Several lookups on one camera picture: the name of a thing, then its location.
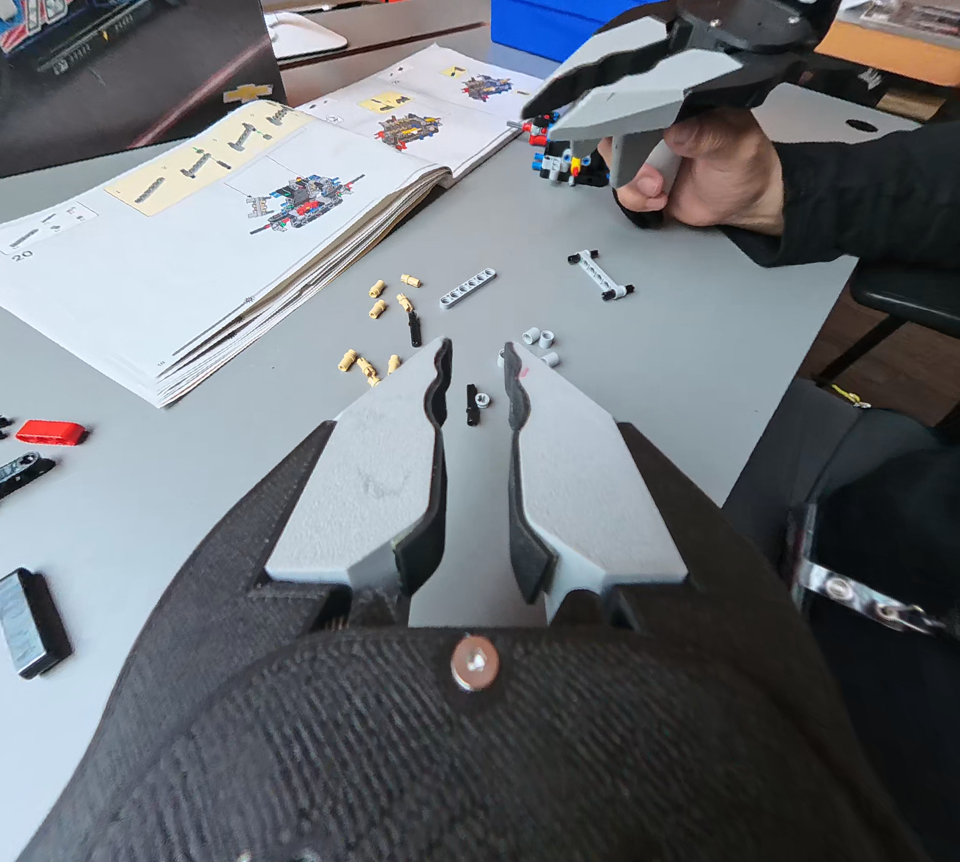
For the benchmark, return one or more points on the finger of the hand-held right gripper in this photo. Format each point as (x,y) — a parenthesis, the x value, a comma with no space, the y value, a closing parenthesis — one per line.
(607,48)
(630,104)

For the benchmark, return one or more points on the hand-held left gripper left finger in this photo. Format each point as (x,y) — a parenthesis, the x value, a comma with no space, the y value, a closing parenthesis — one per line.
(360,487)

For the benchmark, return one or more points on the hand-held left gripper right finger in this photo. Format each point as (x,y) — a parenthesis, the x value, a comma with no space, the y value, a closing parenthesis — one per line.
(592,494)

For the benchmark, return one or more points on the multicoloured lego assembly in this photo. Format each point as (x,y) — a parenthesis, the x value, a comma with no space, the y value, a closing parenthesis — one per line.
(559,161)

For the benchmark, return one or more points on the grey lego beam with pins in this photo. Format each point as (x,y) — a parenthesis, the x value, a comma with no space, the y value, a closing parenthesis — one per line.
(600,273)

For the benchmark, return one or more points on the person's right forearm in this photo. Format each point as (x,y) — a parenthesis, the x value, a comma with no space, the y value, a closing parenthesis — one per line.
(862,194)

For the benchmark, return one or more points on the black lego pin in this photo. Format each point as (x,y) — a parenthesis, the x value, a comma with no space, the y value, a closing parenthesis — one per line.
(414,331)
(472,408)

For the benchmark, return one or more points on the cluster of tan lego pins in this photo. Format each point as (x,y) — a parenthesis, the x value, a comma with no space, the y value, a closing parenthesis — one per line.
(378,288)

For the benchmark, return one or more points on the lego instruction booklet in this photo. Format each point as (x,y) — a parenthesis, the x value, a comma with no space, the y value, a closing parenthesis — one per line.
(187,262)

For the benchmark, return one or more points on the red lego piece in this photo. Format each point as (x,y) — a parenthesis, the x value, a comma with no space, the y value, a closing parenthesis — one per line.
(51,431)

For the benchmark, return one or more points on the black lego liftarm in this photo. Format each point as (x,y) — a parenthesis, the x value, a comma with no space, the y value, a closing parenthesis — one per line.
(22,470)

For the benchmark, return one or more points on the black shiny lego panel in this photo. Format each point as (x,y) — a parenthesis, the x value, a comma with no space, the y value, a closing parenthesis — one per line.
(34,622)

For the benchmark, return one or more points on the lego box with car print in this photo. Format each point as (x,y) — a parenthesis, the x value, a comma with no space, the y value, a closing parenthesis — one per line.
(150,52)

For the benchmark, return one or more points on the person's right hand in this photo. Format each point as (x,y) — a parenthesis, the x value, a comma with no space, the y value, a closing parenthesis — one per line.
(720,179)

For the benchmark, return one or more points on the wooden table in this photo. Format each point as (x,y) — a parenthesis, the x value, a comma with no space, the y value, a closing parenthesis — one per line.
(900,56)

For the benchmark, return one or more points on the person's leg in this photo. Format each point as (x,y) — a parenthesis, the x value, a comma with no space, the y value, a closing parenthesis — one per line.
(787,449)

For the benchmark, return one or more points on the clear badge holder clip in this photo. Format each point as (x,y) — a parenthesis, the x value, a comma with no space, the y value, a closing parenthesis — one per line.
(847,590)

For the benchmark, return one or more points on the small yellow object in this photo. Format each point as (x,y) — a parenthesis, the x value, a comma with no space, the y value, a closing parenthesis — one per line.
(849,395)

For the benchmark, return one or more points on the white monitor stand base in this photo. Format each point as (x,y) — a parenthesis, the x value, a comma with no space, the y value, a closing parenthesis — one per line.
(307,37)

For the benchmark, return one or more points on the black chair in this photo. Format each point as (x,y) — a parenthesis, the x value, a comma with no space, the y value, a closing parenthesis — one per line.
(907,292)

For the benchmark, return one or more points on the person's black jacket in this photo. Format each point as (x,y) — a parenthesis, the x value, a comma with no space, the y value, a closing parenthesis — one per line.
(885,727)

